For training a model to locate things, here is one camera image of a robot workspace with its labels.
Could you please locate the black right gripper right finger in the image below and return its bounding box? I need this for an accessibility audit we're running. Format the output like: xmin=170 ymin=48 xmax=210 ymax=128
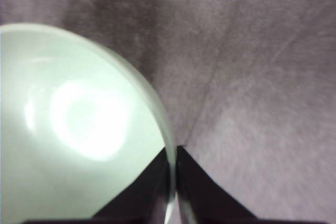
xmin=176 ymin=145 xmax=258 ymax=221

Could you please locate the pale green bowl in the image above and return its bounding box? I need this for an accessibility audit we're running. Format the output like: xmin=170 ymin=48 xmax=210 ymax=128
xmin=0 ymin=23 xmax=177 ymax=224

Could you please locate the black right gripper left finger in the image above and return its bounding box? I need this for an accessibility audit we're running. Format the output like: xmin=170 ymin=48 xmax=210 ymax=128
xmin=92 ymin=147 xmax=170 ymax=220

